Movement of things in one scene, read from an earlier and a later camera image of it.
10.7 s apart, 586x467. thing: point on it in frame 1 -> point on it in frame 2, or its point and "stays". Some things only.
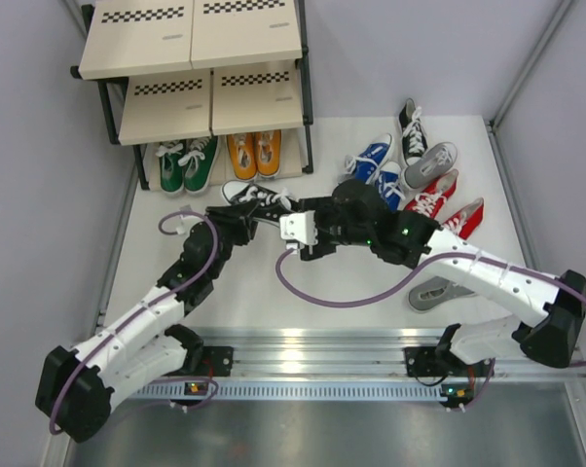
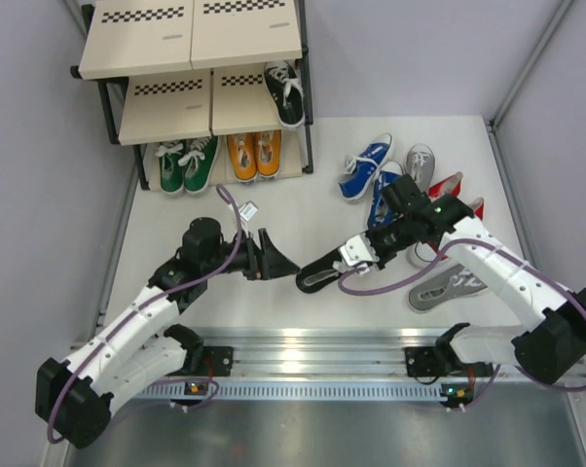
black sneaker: [415, 140] -> [319, 273]
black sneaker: [268, 205] -> [286, 90]
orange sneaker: [242, 152] stays
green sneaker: [171, 167] stays
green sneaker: [198, 161] stays
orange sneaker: [268, 152] stays
